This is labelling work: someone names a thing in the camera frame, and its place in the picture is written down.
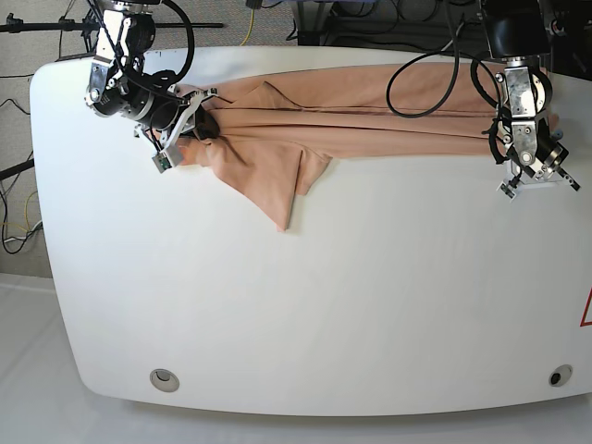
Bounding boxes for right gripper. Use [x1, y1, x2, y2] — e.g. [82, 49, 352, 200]
[139, 88, 220, 151]

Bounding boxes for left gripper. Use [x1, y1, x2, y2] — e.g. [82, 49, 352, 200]
[503, 136, 581, 193]

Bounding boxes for peach pink T-shirt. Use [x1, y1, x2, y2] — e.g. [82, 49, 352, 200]
[178, 63, 500, 230]

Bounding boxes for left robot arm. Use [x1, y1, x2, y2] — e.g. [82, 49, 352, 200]
[469, 1, 581, 199]

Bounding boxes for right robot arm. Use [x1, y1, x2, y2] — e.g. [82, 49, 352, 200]
[85, 1, 219, 152]

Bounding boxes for red triangle sticker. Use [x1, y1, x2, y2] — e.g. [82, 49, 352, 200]
[580, 290, 592, 327]

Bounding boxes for right black table grommet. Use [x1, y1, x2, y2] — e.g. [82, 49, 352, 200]
[549, 364, 574, 387]

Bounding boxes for left grey table grommet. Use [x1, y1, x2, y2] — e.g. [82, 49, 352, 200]
[149, 369, 180, 393]

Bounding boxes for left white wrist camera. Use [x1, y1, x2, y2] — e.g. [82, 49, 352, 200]
[498, 181, 521, 201]

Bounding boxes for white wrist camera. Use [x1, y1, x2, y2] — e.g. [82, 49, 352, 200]
[152, 145, 184, 173]
[498, 181, 521, 201]

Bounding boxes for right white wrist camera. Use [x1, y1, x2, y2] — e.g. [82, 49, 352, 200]
[152, 145, 184, 173]

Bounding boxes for yellow cable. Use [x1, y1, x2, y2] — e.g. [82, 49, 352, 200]
[240, 6, 257, 47]

